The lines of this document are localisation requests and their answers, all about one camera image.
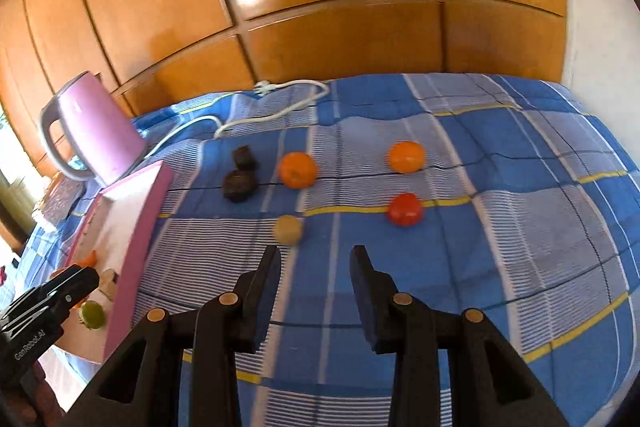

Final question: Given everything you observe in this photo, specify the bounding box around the tan round fruit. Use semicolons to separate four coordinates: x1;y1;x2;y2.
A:
273;215;304;246

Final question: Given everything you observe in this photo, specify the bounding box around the pink box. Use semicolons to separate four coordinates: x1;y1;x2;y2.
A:
62;160;174;365

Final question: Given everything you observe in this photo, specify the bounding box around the white power cable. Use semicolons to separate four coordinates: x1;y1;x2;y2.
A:
145;79;332;158

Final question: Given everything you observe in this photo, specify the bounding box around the small white object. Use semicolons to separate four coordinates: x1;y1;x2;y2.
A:
97;269;121;300

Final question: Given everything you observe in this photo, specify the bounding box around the blue plaid blanket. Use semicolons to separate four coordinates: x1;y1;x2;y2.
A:
15;74;640;427

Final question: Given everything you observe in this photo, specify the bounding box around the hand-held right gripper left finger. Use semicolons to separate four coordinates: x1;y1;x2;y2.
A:
72;245;282;427

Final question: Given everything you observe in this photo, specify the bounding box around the dark brown fruit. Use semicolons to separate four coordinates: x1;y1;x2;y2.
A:
222;169;257;202
232;146;261;172

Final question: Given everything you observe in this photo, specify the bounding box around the speckled brown box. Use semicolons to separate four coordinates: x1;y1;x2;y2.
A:
32;172;86;228

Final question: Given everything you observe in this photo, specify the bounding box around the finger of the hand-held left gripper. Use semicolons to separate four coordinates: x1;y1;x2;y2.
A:
0;264;100;334

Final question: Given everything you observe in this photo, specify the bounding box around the red tomato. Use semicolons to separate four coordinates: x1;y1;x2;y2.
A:
387;193;424;228

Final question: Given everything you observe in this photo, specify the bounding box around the person's left hand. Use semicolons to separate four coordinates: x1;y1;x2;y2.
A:
20;352;68;427

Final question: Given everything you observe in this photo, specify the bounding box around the pink electric kettle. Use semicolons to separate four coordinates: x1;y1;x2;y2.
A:
39;71;148;188

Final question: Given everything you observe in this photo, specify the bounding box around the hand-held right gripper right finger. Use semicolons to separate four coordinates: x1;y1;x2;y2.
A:
349;245;571;427

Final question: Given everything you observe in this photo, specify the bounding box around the green round fruit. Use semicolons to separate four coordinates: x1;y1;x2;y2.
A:
80;300;107;330

